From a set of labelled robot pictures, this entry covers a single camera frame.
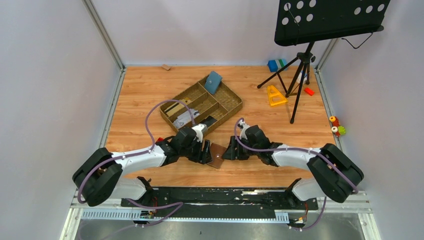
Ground woven divided basket tray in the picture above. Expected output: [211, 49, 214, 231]
[159, 76, 243, 136]

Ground blue green white blocks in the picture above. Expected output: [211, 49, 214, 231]
[267, 58, 288, 73]

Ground blue leather card holder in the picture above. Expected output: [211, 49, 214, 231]
[204, 71, 223, 95]

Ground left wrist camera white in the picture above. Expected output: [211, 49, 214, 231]
[191, 123, 208, 142]

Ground brown leather card holder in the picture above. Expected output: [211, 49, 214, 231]
[207, 143, 227, 169]

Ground black card in basket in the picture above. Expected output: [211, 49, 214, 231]
[199, 115, 217, 133]

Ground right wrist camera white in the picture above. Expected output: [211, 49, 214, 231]
[237, 120, 251, 140]

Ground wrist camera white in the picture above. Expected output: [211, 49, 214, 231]
[237, 120, 251, 140]
[191, 123, 208, 142]

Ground black music stand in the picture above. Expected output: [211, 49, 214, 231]
[271, 0, 390, 124]

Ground small red block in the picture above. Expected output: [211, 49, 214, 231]
[304, 87, 315, 96]

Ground orange green toy pieces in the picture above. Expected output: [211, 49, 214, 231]
[329, 115, 347, 137]

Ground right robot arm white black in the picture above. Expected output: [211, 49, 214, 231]
[222, 121, 364, 203]

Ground white cable duct rail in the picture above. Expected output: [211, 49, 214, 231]
[81, 204, 290, 224]

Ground silver grey card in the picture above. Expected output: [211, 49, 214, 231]
[172, 108, 200, 129]

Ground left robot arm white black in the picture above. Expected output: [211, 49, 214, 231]
[72, 123, 212, 207]

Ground gold credit card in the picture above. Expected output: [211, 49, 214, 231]
[164, 97, 191, 117]

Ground small cardboard piece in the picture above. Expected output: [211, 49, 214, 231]
[161, 64, 171, 71]

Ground yellow triangular toy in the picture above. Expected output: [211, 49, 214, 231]
[266, 85, 288, 107]

